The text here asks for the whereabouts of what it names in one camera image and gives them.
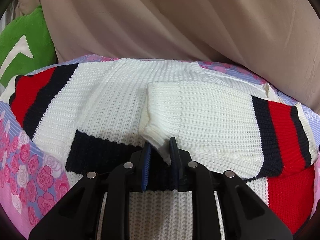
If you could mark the beige curtain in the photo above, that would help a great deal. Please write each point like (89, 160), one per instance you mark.
(276, 39)

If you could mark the white red navy knit sweater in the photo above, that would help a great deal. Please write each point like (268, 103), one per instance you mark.
(136, 149)

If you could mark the green pillow with white mark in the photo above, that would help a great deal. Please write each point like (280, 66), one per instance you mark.
(26, 45)

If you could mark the pink floral bed sheet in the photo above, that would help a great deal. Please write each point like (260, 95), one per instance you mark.
(60, 123)

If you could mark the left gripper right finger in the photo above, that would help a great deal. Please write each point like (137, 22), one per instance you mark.
(223, 206)

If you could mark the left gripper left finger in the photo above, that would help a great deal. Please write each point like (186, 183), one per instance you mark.
(97, 207)

